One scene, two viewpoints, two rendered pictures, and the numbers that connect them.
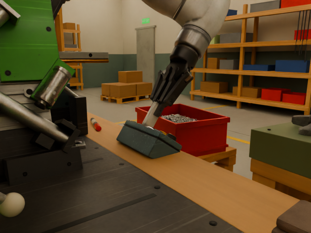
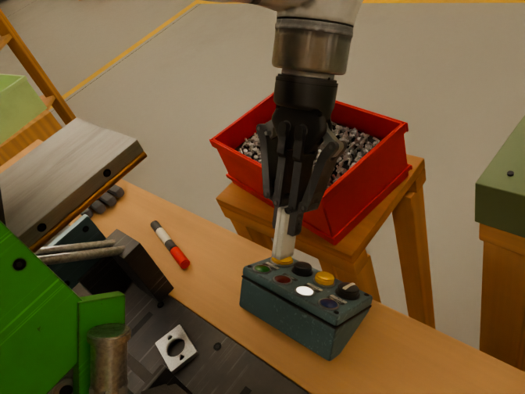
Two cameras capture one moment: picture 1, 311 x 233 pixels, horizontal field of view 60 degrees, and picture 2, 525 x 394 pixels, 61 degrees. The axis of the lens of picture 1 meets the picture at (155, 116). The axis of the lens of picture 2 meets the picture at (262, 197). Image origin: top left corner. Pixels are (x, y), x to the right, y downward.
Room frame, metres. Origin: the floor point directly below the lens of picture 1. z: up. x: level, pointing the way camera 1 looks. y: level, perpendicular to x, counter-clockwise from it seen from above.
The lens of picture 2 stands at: (0.29, 0.00, 1.40)
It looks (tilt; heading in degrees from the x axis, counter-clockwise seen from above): 41 degrees down; 2
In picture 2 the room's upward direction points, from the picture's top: 23 degrees counter-clockwise
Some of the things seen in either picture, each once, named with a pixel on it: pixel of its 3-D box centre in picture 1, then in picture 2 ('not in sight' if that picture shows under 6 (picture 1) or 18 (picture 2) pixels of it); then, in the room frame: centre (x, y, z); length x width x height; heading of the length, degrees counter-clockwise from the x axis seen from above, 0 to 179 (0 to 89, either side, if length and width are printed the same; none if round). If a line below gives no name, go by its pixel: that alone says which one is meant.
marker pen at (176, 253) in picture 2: (95, 124); (169, 243); (0.83, 0.19, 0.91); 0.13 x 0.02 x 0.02; 21
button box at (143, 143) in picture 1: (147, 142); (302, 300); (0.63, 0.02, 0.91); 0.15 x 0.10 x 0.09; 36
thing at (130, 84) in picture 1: (127, 85); not in sight; (7.25, 0.76, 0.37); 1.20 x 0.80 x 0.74; 135
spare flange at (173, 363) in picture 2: (76, 144); (176, 348); (0.64, 0.20, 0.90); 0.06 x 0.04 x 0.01; 21
